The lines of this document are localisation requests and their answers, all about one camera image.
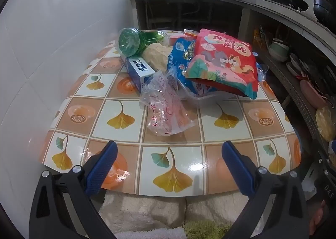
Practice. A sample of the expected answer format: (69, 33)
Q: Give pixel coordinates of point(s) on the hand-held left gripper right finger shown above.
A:
(239, 170)

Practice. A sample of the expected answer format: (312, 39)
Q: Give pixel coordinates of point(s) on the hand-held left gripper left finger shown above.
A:
(102, 168)

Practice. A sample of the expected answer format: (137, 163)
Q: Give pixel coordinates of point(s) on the clear plastic container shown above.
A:
(210, 98)

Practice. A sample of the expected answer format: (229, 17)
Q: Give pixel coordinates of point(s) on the clear plastic bag red print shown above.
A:
(165, 107)

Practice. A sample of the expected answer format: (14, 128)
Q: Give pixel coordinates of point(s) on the red squirrel snack bag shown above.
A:
(223, 60)

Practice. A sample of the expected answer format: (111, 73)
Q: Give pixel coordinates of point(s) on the blue white snack bag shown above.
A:
(182, 60)

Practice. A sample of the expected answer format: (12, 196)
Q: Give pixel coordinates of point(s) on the beige paper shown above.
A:
(157, 56)

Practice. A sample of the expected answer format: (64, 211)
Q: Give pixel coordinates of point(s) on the green plastic bottle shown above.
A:
(131, 40)

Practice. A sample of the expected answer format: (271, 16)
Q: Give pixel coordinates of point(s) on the person's right hand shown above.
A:
(320, 215)

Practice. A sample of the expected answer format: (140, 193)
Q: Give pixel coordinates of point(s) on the ginkgo pattern tablecloth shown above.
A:
(126, 120)

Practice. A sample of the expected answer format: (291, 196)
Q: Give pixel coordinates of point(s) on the yellow noodle bag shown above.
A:
(325, 123)

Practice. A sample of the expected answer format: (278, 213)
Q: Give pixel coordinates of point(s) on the green fuzzy cloth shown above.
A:
(204, 229)

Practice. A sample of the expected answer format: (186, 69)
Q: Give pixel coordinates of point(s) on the white towel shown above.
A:
(152, 234)

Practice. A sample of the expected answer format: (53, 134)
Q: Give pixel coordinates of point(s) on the pink plastic basin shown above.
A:
(313, 94)

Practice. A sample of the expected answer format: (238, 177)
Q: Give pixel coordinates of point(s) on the blue white carton box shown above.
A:
(139, 71)

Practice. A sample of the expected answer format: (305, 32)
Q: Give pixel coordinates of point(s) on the stacked white plates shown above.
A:
(295, 64)

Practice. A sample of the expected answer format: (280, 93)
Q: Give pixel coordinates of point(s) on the stacked green bowls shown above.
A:
(278, 50)

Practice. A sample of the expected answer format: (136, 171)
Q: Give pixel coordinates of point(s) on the orange snack packets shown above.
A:
(258, 35)

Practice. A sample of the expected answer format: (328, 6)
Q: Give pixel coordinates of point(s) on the black pot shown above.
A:
(324, 6)

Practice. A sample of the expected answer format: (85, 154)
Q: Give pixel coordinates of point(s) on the black wok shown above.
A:
(291, 0)

